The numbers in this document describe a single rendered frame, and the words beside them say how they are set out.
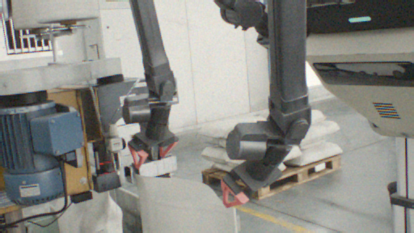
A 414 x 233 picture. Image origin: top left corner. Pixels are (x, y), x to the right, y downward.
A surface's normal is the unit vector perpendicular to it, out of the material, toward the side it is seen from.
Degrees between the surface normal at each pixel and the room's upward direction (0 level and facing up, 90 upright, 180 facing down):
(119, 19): 90
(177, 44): 90
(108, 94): 90
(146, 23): 101
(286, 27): 118
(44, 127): 90
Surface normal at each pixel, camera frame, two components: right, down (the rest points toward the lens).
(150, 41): 0.46, 0.30
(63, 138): 0.87, 0.00
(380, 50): -0.58, -0.64
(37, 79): 0.75, 0.04
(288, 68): 0.28, 0.58
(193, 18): 0.58, 0.10
